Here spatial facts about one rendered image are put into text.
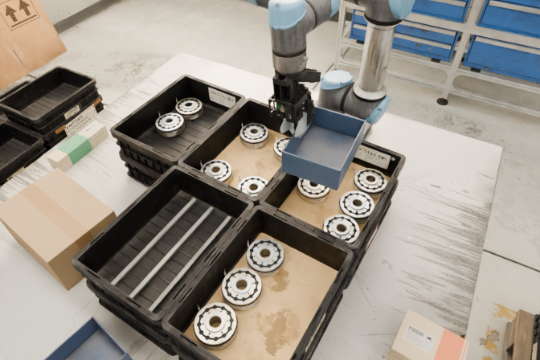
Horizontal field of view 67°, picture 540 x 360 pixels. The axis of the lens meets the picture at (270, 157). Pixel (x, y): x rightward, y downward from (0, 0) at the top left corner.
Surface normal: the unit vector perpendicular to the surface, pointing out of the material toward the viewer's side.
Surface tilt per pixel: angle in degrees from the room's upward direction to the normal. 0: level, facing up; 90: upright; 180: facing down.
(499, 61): 90
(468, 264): 0
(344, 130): 90
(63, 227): 0
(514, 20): 90
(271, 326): 0
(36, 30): 74
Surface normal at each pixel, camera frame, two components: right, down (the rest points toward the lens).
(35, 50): 0.82, 0.11
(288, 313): -0.01, -0.71
